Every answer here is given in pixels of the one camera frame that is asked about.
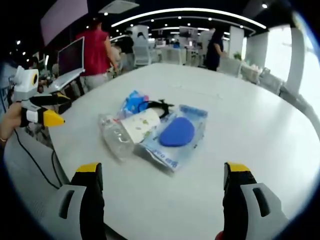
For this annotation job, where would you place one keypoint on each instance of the white table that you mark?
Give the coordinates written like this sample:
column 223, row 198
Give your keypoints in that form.
column 225, row 120

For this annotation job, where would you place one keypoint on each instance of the clear plastic bottle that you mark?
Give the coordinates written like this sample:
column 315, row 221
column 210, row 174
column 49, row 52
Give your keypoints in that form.
column 115, row 140

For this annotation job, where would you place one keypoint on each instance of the white computer monitor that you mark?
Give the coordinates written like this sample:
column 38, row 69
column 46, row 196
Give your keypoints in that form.
column 71, row 57

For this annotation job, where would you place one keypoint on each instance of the black hair clip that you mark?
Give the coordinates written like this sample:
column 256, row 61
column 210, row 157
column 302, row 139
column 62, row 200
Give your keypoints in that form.
column 162, row 106

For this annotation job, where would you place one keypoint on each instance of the white mesh chair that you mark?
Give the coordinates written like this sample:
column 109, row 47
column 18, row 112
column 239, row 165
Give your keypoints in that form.
column 231, row 66
column 143, row 56

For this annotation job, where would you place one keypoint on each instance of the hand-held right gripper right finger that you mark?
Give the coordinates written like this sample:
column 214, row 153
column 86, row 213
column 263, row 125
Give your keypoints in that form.
column 235, row 200

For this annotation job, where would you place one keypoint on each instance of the white side desk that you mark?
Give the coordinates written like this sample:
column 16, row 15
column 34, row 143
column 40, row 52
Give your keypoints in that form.
column 63, row 81

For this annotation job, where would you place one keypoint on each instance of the green potted plant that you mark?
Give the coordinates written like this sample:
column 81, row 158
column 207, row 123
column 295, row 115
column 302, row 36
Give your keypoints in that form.
column 238, row 55

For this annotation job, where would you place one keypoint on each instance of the white cloth packet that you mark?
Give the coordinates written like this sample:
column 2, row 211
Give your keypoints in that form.
column 140, row 125

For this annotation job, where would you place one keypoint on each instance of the white office chair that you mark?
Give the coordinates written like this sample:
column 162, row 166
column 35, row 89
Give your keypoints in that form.
column 27, row 190

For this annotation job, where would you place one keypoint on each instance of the person's left hand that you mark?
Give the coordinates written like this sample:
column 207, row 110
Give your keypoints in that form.
column 11, row 120

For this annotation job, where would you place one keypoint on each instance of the blue sponge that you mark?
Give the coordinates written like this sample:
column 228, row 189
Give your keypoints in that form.
column 175, row 135

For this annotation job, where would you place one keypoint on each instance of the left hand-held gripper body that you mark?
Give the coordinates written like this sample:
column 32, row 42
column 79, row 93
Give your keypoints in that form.
column 26, row 82

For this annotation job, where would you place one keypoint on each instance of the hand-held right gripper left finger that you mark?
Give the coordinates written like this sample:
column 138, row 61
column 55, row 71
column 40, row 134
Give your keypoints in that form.
column 92, row 200

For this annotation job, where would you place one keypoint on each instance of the small blue packet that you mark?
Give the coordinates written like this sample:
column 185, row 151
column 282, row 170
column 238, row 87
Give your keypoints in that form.
column 133, row 103

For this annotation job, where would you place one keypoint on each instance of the person's right hand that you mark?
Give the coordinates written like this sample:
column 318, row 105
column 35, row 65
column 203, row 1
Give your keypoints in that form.
column 220, row 235

